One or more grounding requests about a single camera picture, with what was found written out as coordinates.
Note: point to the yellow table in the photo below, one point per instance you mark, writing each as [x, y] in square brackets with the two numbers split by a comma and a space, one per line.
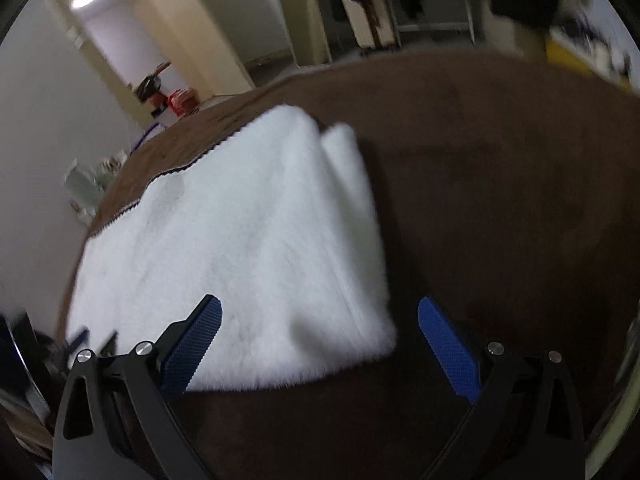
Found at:
[575, 52]

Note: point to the cream suitcase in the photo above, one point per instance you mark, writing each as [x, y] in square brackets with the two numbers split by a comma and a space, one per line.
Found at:
[370, 15]

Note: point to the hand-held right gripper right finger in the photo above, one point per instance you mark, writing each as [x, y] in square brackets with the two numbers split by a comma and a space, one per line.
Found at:
[450, 350]

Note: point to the cream wooden wardrobe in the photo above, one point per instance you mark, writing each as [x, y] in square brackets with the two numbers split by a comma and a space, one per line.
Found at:
[225, 20]

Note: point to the white clothes rack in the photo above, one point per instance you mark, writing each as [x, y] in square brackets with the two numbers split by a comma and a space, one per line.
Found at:
[435, 25]

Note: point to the brown blanket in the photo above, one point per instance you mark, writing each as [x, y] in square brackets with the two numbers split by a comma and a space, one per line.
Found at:
[500, 185]

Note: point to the white cardigan with black trim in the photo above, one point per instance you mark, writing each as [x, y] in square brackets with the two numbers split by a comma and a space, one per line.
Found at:
[240, 260]

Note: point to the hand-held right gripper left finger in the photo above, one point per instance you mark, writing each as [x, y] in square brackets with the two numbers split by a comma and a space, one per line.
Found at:
[192, 345]

